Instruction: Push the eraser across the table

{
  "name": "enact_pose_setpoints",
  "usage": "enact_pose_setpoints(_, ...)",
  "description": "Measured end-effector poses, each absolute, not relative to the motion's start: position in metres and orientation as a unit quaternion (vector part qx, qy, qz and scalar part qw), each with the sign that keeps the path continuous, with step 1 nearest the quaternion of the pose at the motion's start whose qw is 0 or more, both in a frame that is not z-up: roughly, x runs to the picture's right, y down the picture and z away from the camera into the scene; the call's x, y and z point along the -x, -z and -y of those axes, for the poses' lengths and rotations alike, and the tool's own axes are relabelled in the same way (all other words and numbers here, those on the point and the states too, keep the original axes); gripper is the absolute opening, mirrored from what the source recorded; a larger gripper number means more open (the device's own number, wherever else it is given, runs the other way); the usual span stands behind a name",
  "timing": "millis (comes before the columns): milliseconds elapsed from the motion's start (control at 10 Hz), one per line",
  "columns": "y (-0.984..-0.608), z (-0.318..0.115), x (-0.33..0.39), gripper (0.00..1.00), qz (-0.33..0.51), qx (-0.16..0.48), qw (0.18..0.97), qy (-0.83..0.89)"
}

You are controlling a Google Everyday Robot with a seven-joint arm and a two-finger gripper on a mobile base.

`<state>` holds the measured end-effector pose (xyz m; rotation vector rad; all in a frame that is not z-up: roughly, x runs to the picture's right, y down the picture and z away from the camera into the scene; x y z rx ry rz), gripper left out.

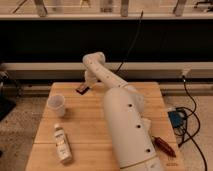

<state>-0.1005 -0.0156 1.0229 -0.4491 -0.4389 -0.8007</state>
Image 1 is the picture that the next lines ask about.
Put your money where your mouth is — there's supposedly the clear plastic cup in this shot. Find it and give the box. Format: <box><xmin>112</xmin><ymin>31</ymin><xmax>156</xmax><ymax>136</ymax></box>
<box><xmin>47</xmin><ymin>94</ymin><xmax>66</xmax><ymax>117</ymax></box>

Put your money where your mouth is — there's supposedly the white plastic bottle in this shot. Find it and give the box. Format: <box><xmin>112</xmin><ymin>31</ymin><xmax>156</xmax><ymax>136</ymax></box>
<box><xmin>54</xmin><ymin>123</ymin><xmax>72</xmax><ymax>164</ymax></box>

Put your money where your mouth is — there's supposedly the black floor cable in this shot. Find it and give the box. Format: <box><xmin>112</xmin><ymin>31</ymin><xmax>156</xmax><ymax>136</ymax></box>
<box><xmin>172</xmin><ymin>75</ymin><xmax>208</xmax><ymax>171</ymax></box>

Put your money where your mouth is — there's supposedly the red brown pen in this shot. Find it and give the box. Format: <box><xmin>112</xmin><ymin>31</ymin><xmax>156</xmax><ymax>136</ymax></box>
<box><xmin>152</xmin><ymin>137</ymin><xmax>176</xmax><ymax>157</ymax></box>

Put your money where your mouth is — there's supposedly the blue power box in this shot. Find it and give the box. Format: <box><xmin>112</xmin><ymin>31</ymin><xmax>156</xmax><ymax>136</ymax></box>
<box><xmin>168</xmin><ymin>111</ymin><xmax>184</xmax><ymax>128</ymax></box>

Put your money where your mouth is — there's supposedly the dark eraser block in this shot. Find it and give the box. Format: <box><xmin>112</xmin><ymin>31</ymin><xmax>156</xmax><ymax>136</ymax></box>
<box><xmin>76</xmin><ymin>83</ymin><xmax>89</xmax><ymax>94</ymax></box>

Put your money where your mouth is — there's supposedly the black cable to arm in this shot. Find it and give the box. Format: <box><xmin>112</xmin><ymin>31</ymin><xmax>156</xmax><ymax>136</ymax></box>
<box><xmin>115</xmin><ymin>9</ymin><xmax>145</xmax><ymax>75</ymax></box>

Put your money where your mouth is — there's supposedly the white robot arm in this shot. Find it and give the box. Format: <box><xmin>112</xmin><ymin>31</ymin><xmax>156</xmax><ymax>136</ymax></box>
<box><xmin>83</xmin><ymin>52</ymin><xmax>165</xmax><ymax>171</ymax></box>

